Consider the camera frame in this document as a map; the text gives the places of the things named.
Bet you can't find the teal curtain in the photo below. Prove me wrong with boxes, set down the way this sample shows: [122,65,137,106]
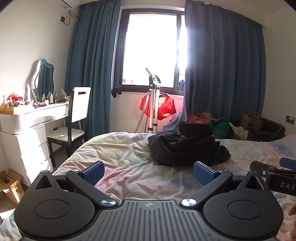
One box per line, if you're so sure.
[65,0,122,142]
[184,0,266,122]

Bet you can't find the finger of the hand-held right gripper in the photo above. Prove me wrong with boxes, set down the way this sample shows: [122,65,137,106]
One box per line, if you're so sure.
[279,157,296,168]
[250,161,296,180]

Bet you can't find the white cloth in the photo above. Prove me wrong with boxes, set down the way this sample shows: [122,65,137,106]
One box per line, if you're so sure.
[228,122,250,141]

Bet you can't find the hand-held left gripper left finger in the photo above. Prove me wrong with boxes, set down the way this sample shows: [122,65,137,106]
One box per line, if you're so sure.
[35,161,118,208]

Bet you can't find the wavy framed mirror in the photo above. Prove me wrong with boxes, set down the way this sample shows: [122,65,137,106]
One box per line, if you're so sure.
[30,58,54,102]

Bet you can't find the black armchair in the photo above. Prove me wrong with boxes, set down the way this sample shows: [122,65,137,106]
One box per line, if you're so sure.
[229,118,287,142]

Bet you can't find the bed with pastel sheet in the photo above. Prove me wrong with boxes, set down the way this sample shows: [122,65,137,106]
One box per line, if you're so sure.
[0,132,296,241]

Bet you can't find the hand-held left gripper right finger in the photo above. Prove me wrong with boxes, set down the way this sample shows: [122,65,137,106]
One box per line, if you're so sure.
[180,161,269,208]

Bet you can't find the beige garment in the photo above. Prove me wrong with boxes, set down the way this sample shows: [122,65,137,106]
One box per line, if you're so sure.
[194,111,220,121]

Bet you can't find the row of cosmetic bottles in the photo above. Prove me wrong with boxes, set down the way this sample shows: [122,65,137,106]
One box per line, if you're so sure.
[41,89,70,104]

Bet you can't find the red garment on hanger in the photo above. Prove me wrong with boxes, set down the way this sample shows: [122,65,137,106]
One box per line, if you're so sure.
[139,94,176,120]

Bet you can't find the black and white chair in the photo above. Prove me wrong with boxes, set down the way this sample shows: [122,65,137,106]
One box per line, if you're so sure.
[46,87,92,168]

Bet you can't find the pink garment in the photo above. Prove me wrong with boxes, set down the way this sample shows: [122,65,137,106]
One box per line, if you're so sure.
[186,113,212,126]

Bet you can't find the garment steamer stand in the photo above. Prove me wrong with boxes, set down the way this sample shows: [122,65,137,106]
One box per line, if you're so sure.
[134,67,162,134]

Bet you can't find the white dressing table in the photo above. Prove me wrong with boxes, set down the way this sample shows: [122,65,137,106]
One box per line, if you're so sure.
[0,102,70,187]

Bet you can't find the green garment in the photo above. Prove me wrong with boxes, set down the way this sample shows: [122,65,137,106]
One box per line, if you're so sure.
[211,118,234,139]

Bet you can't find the person's right hand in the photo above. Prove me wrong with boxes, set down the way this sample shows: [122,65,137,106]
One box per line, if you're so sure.
[284,204,296,235]

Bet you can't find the cardboard box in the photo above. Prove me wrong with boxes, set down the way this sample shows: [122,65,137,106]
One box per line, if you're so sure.
[0,169,25,205]

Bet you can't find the light blue garment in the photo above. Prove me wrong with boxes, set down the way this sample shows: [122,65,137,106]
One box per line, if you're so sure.
[163,111,188,133]

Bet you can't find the red item on dresser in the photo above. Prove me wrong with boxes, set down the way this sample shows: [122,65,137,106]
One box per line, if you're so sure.
[6,93,23,104]

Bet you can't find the wooden tray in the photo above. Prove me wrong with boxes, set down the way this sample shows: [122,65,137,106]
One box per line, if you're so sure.
[0,102,33,115]

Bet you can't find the black pants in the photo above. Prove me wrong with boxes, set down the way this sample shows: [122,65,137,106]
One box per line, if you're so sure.
[147,121,231,166]

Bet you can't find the dark framed window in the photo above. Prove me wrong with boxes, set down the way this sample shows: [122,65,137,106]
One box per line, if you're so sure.
[114,8,188,92]

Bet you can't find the brown paper bag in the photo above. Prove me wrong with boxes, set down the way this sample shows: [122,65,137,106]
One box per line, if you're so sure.
[242,112,263,132]

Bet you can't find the white air conditioner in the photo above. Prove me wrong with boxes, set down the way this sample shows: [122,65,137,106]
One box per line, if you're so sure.
[55,0,80,9]

